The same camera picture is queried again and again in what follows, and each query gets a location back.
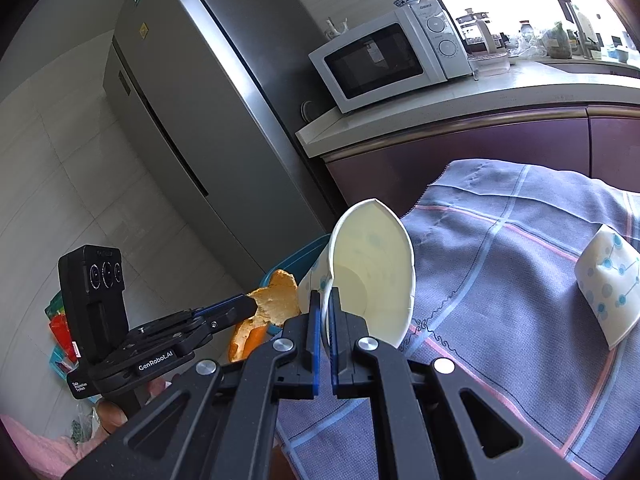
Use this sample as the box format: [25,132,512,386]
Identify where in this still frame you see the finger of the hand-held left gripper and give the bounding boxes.
[207,302,258,334]
[190,294,253,317]

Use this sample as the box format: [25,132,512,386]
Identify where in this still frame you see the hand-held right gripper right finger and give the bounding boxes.
[327,285,583,480]

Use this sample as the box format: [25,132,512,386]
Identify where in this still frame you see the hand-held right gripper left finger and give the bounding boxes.
[62,290,322,480]

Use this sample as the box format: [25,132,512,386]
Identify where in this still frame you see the orange peel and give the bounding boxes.
[228,270,301,363]

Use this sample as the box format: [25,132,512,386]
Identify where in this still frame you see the teal trash bin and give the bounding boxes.
[259,234,333,338]

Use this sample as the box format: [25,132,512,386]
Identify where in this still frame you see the dotted paper cup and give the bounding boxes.
[297,199,416,356]
[574,224,640,350]

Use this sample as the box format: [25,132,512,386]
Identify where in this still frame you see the person's left forearm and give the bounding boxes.
[0,412,108,480]

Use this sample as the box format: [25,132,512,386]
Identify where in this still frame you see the person's left hand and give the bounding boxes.
[96,400,129,435]

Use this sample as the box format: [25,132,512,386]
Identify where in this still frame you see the red packaging bag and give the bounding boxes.
[44,292,81,378]

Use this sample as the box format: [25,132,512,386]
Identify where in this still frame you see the checked blue cloth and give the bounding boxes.
[275,159,640,480]

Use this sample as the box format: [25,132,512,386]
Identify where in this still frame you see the grey refrigerator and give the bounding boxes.
[102,0,346,286]

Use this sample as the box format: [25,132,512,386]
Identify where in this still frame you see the white kitchen counter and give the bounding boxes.
[295,57,640,161]

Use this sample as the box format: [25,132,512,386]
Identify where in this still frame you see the purple lower cabinets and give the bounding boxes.
[322,105,640,211]

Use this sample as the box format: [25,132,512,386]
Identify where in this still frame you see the flattened dotted paper cup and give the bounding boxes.
[574,224,640,350]

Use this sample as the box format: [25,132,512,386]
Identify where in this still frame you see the white microwave oven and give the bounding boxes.
[307,0,473,115]

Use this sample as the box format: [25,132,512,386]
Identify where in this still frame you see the white figurine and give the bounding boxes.
[325,17,351,41]

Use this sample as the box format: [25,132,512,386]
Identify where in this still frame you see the flat food container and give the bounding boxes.
[467,50,511,78]

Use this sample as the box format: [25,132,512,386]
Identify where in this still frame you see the glass kettle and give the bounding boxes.
[456,7,493,53]

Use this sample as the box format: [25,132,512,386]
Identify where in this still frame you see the clear plastic bag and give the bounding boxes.
[507,20,548,58]

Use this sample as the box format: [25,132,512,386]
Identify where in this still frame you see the bag of greens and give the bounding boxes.
[540,22,573,58]

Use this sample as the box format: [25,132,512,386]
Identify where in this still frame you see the steel kitchen faucet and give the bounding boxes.
[565,0,596,56]

